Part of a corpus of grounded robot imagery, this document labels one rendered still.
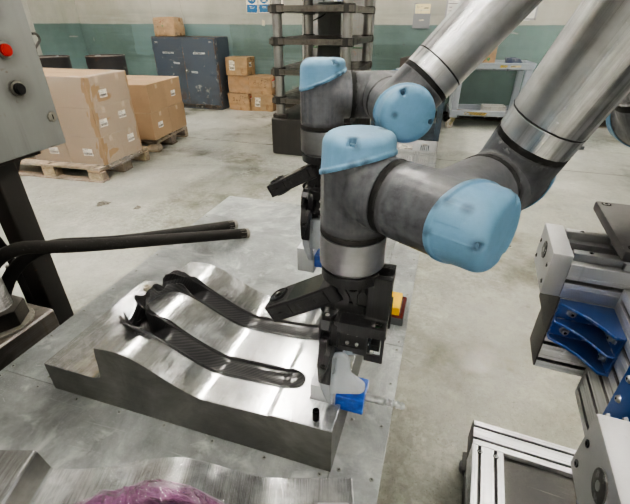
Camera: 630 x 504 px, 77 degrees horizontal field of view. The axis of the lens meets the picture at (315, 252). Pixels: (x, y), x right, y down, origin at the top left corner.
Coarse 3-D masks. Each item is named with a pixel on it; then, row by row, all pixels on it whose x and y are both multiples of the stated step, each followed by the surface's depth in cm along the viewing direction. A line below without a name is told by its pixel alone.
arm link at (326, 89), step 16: (304, 64) 63; (320, 64) 61; (336, 64) 62; (304, 80) 64; (320, 80) 62; (336, 80) 63; (304, 96) 65; (320, 96) 63; (336, 96) 64; (352, 96) 64; (304, 112) 66; (320, 112) 65; (336, 112) 65; (304, 128) 67; (320, 128) 66
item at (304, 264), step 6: (300, 246) 81; (300, 252) 81; (312, 252) 80; (318, 252) 81; (300, 258) 81; (306, 258) 81; (312, 258) 81; (318, 258) 81; (300, 264) 82; (306, 264) 82; (312, 264) 81; (318, 264) 81; (300, 270) 83; (306, 270) 83; (312, 270) 82
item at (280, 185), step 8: (304, 168) 72; (312, 168) 72; (280, 176) 77; (288, 176) 74; (296, 176) 74; (304, 176) 73; (312, 176) 73; (272, 184) 76; (280, 184) 76; (288, 184) 75; (296, 184) 74; (272, 192) 77; (280, 192) 76
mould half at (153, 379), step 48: (240, 288) 78; (96, 336) 72; (144, 336) 62; (240, 336) 69; (96, 384) 65; (144, 384) 60; (192, 384) 59; (240, 384) 60; (240, 432) 59; (288, 432) 55; (336, 432) 56
